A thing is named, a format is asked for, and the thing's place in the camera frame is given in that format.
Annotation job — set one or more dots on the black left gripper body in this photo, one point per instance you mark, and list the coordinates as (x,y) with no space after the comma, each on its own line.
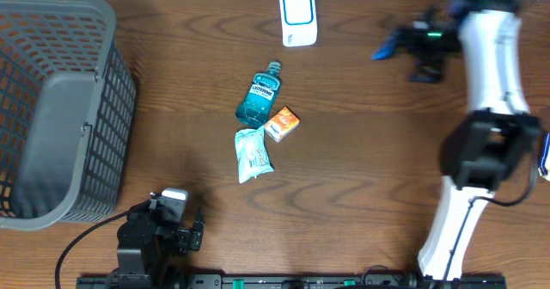
(182,237)

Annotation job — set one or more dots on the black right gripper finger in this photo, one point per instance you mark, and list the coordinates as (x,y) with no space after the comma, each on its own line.
(426,75)
(389,46)

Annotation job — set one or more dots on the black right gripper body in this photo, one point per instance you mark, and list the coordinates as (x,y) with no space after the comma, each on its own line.
(426,43)

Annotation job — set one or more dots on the mint green wipes pack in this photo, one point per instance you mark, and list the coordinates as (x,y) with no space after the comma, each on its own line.
(251,153)

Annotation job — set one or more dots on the blue mouthwash bottle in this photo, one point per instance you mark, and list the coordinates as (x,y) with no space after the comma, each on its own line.
(256,106)

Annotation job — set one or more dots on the orange tissue pack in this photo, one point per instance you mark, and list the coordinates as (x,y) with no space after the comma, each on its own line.
(281,124)

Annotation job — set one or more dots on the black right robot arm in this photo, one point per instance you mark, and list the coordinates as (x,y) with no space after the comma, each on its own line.
(496,133)

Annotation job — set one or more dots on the white barcode scanner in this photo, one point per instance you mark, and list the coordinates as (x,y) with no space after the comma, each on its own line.
(298,22)

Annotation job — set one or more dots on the grey plastic shopping basket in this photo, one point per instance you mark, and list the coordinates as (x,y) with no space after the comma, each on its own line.
(67,103)

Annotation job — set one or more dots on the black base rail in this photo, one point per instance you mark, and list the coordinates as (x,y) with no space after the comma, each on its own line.
(373,279)

